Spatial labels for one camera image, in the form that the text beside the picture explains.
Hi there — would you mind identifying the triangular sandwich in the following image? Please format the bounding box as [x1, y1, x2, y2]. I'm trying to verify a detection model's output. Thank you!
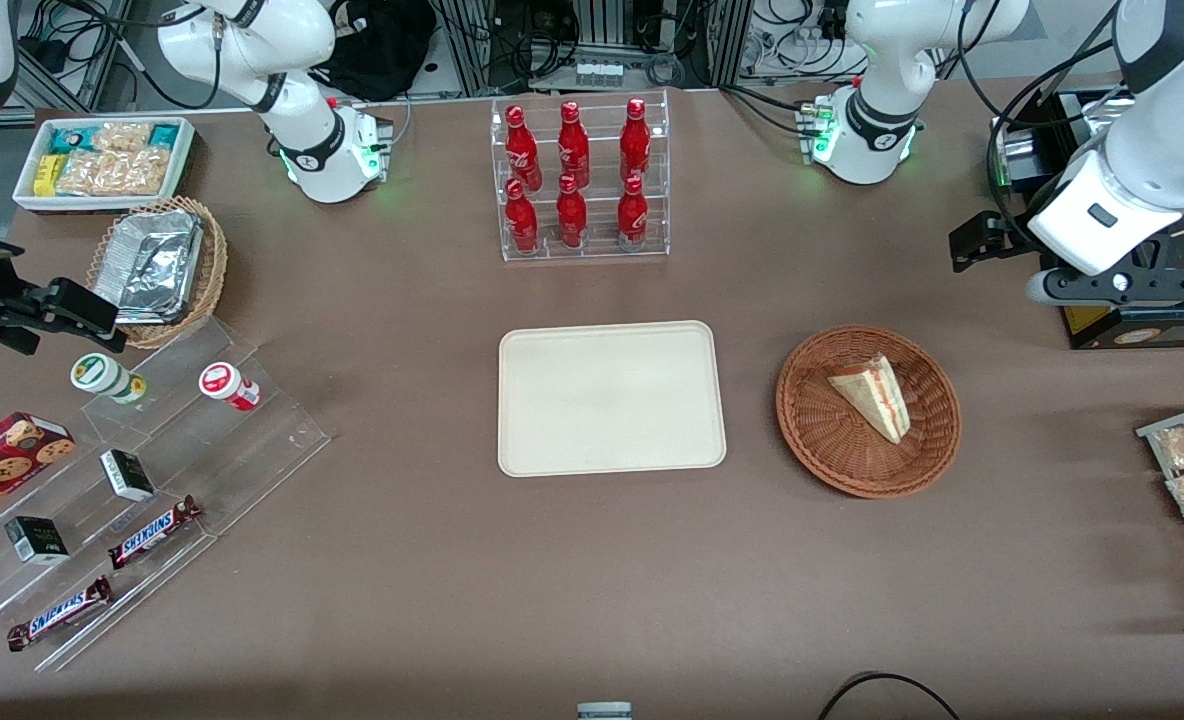
[827, 354, 912, 446]

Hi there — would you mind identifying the silver foil tray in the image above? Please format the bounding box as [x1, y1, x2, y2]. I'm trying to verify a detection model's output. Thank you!
[91, 209, 205, 325]

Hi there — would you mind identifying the tan wicker basket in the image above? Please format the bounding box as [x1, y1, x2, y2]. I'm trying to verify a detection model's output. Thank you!
[86, 196, 229, 350]

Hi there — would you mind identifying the round brown wicker basket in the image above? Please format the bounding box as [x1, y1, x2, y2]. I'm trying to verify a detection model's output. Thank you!
[775, 324, 962, 500]

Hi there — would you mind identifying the beige rectangular tray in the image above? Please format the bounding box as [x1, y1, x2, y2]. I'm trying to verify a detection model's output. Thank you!
[497, 320, 728, 479]

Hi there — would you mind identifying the green capped white bottle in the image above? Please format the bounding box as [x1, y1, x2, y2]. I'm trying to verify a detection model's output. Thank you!
[70, 353, 149, 406]

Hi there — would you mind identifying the white rectangular snack bin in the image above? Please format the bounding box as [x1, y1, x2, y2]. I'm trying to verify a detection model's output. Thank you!
[12, 116, 197, 215]

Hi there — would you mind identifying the black food warmer machine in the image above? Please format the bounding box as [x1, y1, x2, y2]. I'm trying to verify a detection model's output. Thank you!
[987, 88, 1184, 351]

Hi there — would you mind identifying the clear puffed snack bag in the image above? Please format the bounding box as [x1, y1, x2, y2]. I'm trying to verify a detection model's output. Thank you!
[112, 147, 172, 195]
[91, 121, 154, 154]
[56, 151, 119, 197]

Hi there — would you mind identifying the red cookie box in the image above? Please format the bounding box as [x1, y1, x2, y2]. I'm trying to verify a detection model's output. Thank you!
[0, 411, 78, 532]

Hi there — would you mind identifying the small black box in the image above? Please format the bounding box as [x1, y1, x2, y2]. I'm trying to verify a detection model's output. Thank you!
[3, 515, 71, 565]
[99, 448, 156, 503]

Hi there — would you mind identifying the red capped white bottle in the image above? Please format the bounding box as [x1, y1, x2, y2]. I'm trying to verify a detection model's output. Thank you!
[199, 361, 262, 413]

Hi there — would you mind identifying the brown Snickers bar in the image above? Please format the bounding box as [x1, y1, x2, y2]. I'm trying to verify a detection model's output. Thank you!
[107, 495, 203, 570]
[6, 576, 114, 652]

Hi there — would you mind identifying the clear acrylic stepped shelf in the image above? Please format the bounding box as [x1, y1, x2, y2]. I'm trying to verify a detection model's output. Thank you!
[0, 317, 332, 674]

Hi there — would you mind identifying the red cola bottle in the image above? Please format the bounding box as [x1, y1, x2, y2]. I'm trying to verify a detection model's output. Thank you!
[504, 179, 541, 255]
[557, 101, 592, 189]
[555, 174, 589, 250]
[619, 97, 652, 185]
[616, 176, 650, 252]
[504, 104, 544, 192]

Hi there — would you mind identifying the clear acrylic bottle rack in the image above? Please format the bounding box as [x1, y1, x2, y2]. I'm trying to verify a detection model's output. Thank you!
[489, 89, 672, 264]

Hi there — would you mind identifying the black bag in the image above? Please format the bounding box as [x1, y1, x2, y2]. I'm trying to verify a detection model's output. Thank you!
[316, 0, 439, 102]

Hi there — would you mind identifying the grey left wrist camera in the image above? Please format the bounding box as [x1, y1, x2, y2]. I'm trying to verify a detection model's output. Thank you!
[1025, 268, 1184, 307]

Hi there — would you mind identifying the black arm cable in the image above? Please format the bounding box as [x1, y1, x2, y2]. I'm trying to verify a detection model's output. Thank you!
[955, 0, 1125, 256]

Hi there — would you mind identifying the black floor cable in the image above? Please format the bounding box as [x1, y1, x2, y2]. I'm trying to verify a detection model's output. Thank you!
[816, 671, 964, 720]

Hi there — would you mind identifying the aluminium frame rack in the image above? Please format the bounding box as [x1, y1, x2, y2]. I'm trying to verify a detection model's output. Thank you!
[430, 0, 755, 98]

